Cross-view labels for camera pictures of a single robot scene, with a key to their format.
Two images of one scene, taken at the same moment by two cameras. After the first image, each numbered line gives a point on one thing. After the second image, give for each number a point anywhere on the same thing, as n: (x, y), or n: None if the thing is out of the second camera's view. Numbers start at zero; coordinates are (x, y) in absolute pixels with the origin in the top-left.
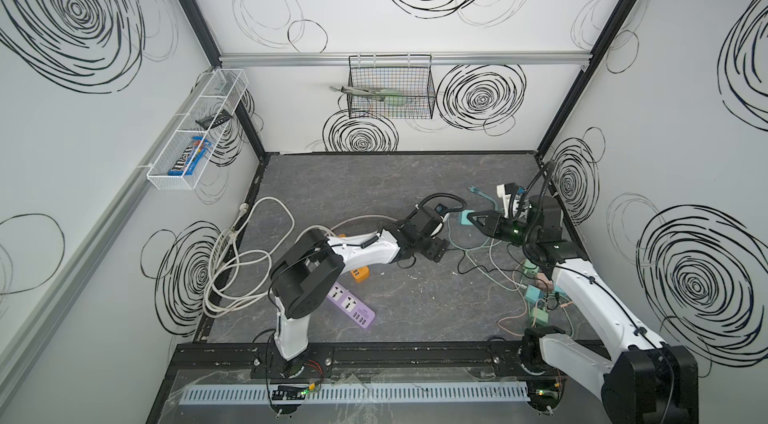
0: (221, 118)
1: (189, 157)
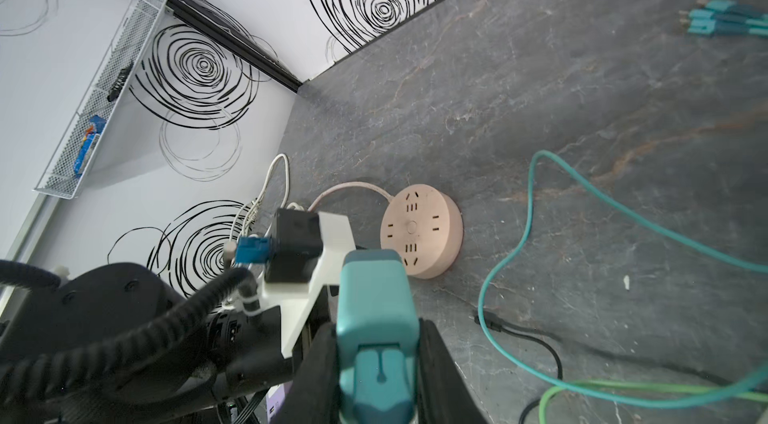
0: (117, 87)
1: (94, 129)
